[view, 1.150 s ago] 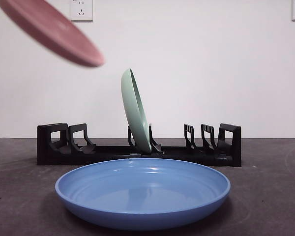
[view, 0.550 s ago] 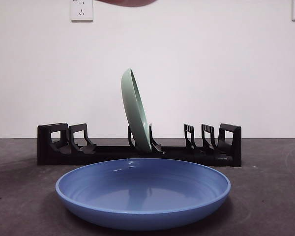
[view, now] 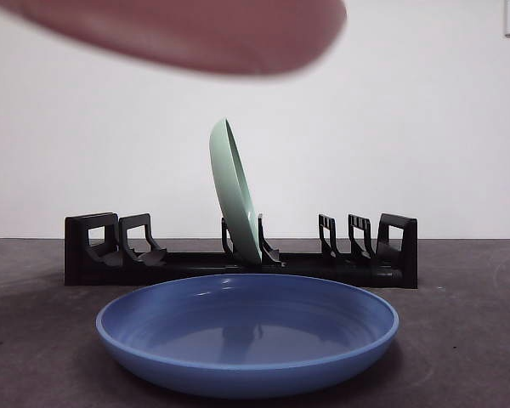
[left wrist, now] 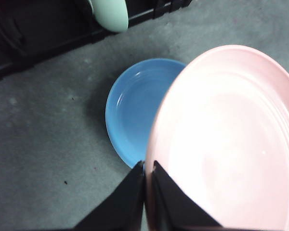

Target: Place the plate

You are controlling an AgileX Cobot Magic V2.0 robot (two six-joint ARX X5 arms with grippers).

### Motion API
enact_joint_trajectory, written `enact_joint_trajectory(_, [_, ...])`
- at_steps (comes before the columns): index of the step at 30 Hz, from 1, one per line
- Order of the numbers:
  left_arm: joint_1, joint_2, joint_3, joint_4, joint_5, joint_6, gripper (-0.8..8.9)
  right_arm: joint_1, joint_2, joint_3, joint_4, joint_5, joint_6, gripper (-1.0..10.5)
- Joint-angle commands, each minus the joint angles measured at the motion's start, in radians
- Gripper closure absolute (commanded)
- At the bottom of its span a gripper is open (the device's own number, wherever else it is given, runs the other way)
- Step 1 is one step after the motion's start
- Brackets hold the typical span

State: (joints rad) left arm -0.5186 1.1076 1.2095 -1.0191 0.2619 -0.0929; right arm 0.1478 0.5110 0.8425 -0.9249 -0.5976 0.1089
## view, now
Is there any pink round plate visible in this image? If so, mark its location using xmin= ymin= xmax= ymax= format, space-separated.
xmin=0 ymin=0 xmax=349 ymax=78

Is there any blue round plate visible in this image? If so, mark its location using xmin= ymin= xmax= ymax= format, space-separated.
xmin=95 ymin=273 xmax=400 ymax=400

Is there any green round plate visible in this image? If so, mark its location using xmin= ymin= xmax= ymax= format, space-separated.
xmin=208 ymin=117 xmax=264 ymax=264

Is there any black plastic dish rack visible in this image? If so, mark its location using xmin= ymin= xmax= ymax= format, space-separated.
xmin=63 ymin=211 xmax=419 ymax=290

